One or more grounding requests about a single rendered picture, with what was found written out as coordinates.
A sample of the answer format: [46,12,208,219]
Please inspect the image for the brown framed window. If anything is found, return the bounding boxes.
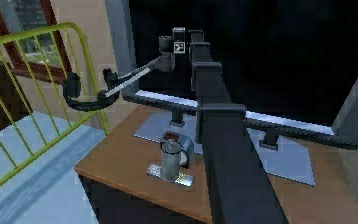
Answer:
[0,0,73,84]

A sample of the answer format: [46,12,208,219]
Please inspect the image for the black headphones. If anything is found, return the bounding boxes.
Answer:
[62,68,121,112]

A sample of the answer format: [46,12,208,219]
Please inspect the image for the grey flat base plate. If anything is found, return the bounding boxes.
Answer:
[133,111,317,188]

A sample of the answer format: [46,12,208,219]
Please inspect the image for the brown wooden stand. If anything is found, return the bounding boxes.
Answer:
[74,104,358,224]

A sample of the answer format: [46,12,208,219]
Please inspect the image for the dark brown cupboard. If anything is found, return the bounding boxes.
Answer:
[0,57,32,138]

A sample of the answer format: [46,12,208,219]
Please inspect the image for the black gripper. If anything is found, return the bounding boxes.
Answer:
[100,35,177,99]

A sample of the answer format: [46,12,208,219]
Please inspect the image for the black television set grey frame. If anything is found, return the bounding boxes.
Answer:
[104,0,358,152]

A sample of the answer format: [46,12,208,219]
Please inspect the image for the grey coffee machine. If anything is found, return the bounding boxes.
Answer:
[146,131,197,188]

